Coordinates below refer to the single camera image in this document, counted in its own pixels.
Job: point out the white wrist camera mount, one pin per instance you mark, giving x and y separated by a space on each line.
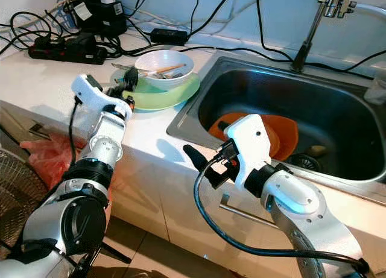
90 90
247 139

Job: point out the red plastic bag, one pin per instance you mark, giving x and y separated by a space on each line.
54 163

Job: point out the light green plate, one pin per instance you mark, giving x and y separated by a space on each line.
169 100

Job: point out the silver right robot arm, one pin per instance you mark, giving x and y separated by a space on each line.
301 199

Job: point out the clear glass cup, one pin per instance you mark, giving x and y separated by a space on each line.
375 91

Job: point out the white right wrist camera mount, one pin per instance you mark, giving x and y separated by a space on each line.
247 139

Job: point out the white bowl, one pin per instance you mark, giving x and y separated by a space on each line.
181 82

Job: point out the stainless steel sink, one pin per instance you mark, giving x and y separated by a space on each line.
277 91

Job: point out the small brown lump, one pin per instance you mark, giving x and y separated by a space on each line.
318 151

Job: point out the metal faucet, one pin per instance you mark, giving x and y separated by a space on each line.
307 43

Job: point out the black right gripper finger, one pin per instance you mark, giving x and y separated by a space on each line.
199 158
225 128

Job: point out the sink drain strainer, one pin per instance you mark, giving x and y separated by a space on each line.
301 162

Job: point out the black power adapter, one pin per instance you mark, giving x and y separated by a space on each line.
169 37

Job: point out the orange plate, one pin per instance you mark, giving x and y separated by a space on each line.
213 126
283 136

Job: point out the metal fan grille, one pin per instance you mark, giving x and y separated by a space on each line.
12 199

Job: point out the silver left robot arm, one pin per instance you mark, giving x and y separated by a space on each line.
90 217

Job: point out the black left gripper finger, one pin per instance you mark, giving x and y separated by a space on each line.
129 80

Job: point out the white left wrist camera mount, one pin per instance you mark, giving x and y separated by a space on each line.
90 90

